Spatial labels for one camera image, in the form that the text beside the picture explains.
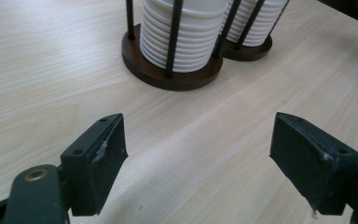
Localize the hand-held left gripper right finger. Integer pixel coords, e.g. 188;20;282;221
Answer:
268;111;358;217

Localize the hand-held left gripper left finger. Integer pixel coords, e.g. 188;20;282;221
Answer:
60;112;130;217

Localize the dark wooden cup holder rack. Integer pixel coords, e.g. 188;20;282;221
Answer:
121;0;274;92

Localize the stack of white paper cups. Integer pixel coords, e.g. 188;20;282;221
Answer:
139;0;229;74
220;0;290;48

